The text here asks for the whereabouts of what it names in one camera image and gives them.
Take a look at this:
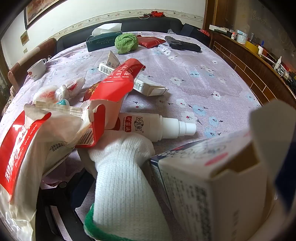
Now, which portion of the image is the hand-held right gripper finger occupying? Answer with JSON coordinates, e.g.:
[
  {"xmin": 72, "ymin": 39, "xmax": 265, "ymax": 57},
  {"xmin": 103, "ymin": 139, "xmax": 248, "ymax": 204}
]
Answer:
[{"xmin": 37, "ymin": 173, "xmax": 96, "ymax": 241}]

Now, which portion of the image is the white knitted glove green cuff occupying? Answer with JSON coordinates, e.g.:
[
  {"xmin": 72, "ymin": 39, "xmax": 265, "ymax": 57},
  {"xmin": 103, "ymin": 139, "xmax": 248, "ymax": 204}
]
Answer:
[{"xmin": 77, "ymin": 133, "xmax": 173, "ymax": 241}]

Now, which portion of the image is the red and white wipes packet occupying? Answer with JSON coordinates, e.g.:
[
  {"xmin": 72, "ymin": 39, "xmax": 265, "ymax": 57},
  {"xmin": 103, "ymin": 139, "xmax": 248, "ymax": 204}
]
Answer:
[{"xmin": 0, "ymin": 109, "xmax": 77, "ymax": 241}]

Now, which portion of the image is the dark red snack packet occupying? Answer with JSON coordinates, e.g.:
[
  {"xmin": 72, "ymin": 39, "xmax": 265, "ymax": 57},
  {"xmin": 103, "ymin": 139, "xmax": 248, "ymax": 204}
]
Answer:
[{"xmin": 85, "ymin": 83, "xmax": 103, "ymax": 101}]

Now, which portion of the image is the red torn paper box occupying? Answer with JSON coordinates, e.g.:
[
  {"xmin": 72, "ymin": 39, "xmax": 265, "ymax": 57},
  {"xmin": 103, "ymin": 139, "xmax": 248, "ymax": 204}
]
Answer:
[{"xmin": 75, "ymin": 59, "xmax": 147, "ymax": 149}]

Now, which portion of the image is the white and blue paper box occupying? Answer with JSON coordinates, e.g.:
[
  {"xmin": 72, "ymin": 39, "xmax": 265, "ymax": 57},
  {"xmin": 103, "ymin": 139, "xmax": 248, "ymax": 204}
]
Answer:
[{"xmin": 149, "ymin": 99, "xmax": 296, "ymax": 241}]

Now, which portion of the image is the white torn barcode carton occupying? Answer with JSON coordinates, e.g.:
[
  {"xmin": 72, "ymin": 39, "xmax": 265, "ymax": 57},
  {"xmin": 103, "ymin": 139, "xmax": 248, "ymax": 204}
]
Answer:
[{"xmin": 99, "ymin": 50, "xmax": 121, "ymax": 76}]

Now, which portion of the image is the crumpled red white wrapper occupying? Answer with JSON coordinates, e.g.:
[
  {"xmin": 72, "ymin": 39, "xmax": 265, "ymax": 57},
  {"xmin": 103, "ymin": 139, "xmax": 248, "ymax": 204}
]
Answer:
[
  {"xmin": 32, "ymin": 85, "xmax": 61, "ymax": 105},
  {"xmin": 55, "ymin": 77, "xmax": 86, "ymax": 98}
]

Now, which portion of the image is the small white paper box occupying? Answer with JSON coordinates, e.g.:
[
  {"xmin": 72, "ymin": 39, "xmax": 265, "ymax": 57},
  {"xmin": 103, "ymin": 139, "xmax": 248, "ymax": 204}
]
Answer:
[{"xmin": 134, "ymin": 76, "xmax": 167, "ymax": 96}]

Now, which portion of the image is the white ceramic cup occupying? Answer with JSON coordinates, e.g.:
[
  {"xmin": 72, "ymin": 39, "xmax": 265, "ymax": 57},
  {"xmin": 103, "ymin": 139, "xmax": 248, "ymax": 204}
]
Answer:
[{"xmin": 27, "ymin": 59, "xmax": 48, "ymax": 81}]

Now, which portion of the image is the brown chair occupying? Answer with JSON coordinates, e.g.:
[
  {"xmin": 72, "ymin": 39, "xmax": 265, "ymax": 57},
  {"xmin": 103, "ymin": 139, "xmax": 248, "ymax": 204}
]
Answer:
[{"xmin": 8, "ymin": 38, "xmax": 57, "ymax": 93}]

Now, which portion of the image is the dark green tissue box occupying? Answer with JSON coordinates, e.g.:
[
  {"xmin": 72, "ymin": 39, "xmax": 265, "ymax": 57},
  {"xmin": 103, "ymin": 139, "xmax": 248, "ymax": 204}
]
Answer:
[{"xmin": 86, "ymin": 23, "xmax": 123, "ymax": 52}]

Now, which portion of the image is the green cloth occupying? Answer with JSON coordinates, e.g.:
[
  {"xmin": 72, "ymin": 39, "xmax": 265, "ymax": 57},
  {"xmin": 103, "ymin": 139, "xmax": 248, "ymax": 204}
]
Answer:
[{"xmin": 115, "ymin": 33, "xmax": 139, "ymax": 55}]

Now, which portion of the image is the red flat packet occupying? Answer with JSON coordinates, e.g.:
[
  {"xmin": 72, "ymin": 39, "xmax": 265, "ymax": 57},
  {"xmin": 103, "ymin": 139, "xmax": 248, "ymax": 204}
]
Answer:
[{"xmin": 136, "ymin": 35, "xmax": 167, "ymax": 49}]

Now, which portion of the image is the black leather sofa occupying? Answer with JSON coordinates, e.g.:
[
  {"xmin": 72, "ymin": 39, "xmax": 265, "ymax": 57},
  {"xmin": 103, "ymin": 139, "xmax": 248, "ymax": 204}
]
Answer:
[{"xmin": 56, "ymin": 17, "xmax": 184, "ymax": 55}]

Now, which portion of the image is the black toy pistol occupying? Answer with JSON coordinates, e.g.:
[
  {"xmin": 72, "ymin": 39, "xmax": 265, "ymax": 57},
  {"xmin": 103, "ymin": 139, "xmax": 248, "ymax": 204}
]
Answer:
[{"xmin": 164, "ymin": 36, "xmax": 201, "ymax": 53}]

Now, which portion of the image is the black bag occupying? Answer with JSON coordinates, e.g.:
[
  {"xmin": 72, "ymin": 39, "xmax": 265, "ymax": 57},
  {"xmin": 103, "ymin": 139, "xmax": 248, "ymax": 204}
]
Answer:
[{"xmin": 181, "ymin": 23, "xmax": 211, "ymax": 45}]

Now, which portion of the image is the wooden cabinet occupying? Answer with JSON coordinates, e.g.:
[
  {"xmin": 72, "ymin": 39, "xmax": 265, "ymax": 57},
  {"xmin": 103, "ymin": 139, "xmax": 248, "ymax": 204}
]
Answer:
[{"xmin": 209, "ymin": 25, "xmax": 296, "ymax": 110}]

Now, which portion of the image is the white flat box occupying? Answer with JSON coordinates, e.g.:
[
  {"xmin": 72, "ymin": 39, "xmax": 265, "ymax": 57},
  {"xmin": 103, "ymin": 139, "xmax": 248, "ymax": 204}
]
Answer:
[{"xmin": 209, "ymin": 24, "xmax": 228, "ymax": 32}]

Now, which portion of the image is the framed wall painting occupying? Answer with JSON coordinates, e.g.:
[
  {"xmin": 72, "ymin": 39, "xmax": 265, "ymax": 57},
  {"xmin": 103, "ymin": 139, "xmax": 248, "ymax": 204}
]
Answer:
[{"xmin": 24, "ymin": 0, "xmax": 61, "ymax": 30}]

